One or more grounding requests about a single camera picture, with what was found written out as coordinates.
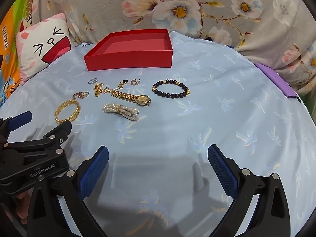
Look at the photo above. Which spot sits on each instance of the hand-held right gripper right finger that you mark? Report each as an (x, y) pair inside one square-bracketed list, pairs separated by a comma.
[(222, 170)]

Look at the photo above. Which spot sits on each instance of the white cat face pillow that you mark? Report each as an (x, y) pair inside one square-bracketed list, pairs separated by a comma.
[(44, 44)]

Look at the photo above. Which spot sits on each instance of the person's left hand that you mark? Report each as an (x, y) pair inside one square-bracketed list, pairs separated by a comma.
[(21, 202)]

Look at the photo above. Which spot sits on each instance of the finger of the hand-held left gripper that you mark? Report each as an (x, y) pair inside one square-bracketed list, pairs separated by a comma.
[(58, 132), (21, 120)]

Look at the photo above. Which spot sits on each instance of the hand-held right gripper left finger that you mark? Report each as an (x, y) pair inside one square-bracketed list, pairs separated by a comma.
[(93, 170)]

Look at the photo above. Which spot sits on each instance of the gold hoop earring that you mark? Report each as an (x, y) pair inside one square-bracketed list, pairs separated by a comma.
[(133, 83)]

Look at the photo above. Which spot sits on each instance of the colourful cartoon sheet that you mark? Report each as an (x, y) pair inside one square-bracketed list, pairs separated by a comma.
[(9, 54)]

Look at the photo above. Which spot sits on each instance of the grey floral blanket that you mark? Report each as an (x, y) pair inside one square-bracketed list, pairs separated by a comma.
[(111, 5)]

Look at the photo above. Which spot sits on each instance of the gold wrist watch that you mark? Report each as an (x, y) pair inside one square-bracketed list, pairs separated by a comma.
[(142, 100)]

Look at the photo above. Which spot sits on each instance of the light blue palm print cloth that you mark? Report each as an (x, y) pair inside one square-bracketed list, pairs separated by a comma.
[(222, 118)]

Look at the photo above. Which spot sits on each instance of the red cardboard box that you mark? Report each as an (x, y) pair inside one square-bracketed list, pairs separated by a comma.
[(128, 61)]

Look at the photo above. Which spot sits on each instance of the purple board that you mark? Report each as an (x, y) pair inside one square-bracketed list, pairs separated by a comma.
[(279, 79)]

